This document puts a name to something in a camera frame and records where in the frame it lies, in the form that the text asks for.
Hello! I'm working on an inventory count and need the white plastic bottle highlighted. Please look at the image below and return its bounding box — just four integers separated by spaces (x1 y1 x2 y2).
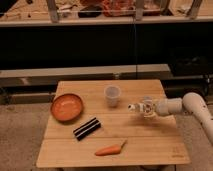
128 103 144 114

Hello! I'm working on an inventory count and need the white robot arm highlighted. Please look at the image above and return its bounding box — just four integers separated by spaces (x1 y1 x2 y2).
142 92 213 145

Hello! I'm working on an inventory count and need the clear plastic cup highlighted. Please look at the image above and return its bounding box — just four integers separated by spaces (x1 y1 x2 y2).
104 85 121 107

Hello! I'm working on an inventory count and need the orange carrot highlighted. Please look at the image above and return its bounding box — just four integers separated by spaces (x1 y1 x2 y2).
95 140 127 156

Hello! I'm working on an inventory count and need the wooden folding table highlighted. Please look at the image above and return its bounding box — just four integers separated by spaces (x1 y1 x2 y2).
37 80 190 168

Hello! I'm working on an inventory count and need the black white striped block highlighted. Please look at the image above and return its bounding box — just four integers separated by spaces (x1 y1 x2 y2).
73 118 101 141

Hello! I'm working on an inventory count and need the orange bowl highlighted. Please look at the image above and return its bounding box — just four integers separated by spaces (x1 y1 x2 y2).
50 94 83 122

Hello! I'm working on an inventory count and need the red cloth on shelf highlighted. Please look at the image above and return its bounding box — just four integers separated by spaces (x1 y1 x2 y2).
102 0 134 17

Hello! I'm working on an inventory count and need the black object on shelf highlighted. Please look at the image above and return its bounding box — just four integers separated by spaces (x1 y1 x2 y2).
78 5 102 18

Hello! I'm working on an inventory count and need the black cable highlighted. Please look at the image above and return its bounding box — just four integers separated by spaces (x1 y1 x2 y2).
132 16 139 80

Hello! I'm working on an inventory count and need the long metal bench rail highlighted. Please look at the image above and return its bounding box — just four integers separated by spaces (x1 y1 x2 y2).
0 64 170 87

